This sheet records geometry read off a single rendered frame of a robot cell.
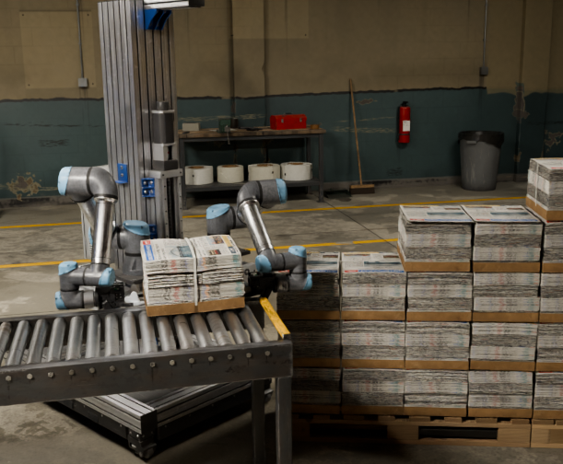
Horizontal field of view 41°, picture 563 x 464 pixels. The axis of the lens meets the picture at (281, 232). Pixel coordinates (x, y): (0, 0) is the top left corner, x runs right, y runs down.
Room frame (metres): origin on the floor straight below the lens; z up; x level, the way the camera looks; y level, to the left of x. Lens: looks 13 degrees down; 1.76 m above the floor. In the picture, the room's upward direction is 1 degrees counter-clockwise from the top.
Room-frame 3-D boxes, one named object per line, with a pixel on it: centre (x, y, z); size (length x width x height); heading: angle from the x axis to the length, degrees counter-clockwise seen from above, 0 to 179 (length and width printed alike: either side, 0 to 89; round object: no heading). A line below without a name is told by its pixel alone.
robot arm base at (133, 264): (3.35, 0.65, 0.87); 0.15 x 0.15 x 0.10
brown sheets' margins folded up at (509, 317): (3.41, -0.57, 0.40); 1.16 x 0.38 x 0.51; 85
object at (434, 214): (3.39, -0.70, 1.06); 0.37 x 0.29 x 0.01; 176
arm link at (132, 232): (3.35, 0.66, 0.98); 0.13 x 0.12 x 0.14; 82
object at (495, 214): (3.37, -0.99, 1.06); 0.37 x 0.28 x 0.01; 177
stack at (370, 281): (3.42, -0.57, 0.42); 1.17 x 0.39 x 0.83; 85
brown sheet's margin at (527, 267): (3.38, -0.99, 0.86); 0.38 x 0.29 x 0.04; 177
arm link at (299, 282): (3.13, -0.07, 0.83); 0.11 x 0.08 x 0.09; 103
